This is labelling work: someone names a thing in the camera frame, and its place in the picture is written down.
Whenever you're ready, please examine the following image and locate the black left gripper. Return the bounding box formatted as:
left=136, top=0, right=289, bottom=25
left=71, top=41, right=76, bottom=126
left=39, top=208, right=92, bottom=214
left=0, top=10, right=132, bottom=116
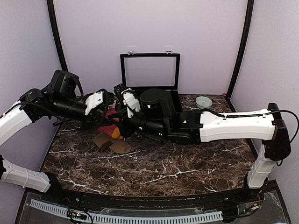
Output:
left=51, top=94, right=112, bottom=132

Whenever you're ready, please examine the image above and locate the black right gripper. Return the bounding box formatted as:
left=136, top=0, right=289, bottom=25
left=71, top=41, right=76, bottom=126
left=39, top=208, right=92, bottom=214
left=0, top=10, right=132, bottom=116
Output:
left=108, top=107, right=168, bottom=139

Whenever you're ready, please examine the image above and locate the magenta striped sock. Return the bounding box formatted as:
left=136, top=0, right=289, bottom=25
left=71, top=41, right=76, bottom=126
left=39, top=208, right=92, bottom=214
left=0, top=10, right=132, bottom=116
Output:
left=98, top=108, right=124, bottom=140

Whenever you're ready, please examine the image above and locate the brown sock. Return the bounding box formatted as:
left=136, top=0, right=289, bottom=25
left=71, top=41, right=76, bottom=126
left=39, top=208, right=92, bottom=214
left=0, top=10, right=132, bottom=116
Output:
left=93, top=133, right=131, bottom=154

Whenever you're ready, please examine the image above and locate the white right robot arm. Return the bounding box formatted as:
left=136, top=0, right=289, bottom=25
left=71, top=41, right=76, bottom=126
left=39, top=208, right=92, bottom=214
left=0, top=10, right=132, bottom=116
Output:
left=114, top=84, right=292, bottom=203

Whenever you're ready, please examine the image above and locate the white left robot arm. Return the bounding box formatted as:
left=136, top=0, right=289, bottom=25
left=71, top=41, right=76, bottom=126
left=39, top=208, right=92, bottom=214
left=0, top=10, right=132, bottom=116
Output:
left=0, top=70, right=114, bottom=203

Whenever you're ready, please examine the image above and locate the black compartment storage box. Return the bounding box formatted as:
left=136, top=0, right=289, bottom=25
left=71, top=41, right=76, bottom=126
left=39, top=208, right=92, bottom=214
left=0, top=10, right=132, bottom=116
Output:
left=120, top=51, right=182, bottom=112

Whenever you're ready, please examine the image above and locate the green bowl at right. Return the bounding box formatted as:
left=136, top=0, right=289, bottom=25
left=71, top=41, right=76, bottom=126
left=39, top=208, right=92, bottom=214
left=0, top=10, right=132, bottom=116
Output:
left=195, top=96, right=213, bottom=109

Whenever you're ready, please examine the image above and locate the black left corner post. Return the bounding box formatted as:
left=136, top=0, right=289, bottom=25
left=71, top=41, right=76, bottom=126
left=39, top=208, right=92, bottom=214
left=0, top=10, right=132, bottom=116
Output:
left=46, top=0, right=69, bottom=72

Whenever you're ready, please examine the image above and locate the black corner post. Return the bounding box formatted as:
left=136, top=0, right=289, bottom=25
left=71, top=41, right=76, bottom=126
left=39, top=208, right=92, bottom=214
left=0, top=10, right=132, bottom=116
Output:
left=46, top=0, right=69, bottom=72
left=226, top=0, right=254, bottom=100

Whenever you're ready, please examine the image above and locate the white perforated front rail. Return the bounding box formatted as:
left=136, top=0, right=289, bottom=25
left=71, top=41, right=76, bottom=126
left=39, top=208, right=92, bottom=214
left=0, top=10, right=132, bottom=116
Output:
left=29, top=199, right=223, bottom=224

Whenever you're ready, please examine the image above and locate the black right corner post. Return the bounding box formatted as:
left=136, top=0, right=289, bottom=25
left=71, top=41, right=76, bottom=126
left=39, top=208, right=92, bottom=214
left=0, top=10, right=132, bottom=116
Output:
left=226, top=0, right=254, bottom=100

